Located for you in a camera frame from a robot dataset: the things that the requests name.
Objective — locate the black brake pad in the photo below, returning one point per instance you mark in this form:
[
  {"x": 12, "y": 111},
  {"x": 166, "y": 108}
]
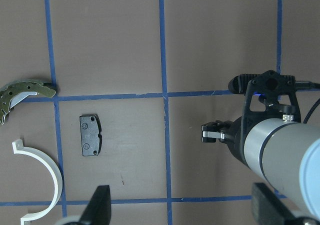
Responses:
[{"x": 90, "y": 134}]

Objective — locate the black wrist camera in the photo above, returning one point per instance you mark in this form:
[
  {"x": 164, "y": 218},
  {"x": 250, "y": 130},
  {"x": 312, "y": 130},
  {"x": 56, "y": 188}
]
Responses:
[{"x": 276, "y": 92}]

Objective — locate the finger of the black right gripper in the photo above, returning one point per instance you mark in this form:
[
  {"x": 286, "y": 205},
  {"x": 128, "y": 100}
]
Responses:
[
  {"x": 217, "y": 126},
  {"x": 211, "y": 136}
]

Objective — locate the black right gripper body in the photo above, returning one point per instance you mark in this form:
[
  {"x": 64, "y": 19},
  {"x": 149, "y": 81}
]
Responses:
[{"x": 232, "y": 137}]

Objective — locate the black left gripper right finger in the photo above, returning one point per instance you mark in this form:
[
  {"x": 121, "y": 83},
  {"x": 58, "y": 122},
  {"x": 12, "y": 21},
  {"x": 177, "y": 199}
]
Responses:
[{"x": 267, "y": 209}]

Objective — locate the olive metal brake shoe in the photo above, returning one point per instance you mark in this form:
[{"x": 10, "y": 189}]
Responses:
[{"x": 15, "y": 92}]

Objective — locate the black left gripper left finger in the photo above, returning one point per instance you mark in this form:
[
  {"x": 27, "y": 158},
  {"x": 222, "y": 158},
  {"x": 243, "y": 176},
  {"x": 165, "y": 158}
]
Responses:
[{"x": 98, "y": 210}]

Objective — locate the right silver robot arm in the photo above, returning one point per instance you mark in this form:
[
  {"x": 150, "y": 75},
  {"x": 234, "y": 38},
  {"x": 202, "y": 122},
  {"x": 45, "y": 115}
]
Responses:
[{"x": 286, "y": 154}]

